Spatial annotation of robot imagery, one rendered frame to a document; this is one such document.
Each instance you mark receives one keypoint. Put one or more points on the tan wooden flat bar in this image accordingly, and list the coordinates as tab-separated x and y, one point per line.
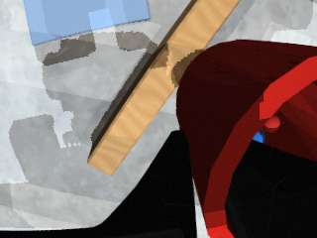
190	34

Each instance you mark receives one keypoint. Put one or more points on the dark blue marble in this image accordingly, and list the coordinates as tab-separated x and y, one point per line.
260	137

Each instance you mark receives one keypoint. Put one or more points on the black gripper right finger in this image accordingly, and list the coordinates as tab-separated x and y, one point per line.
273	194

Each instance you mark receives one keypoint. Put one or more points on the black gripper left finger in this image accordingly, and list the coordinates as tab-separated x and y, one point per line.
161	205

